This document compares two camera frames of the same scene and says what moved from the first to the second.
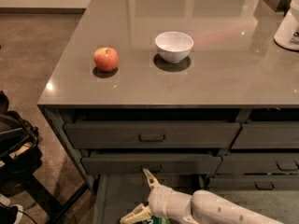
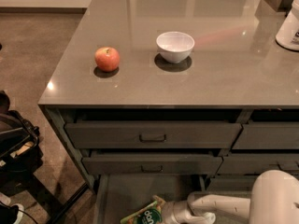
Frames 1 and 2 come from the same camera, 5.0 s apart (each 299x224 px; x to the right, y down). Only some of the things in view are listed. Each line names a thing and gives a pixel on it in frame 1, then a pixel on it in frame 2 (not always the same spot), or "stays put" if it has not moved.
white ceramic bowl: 174,46 stays put
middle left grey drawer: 163,164 stays put
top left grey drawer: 151,134 stays put
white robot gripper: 158,199 to 173,213
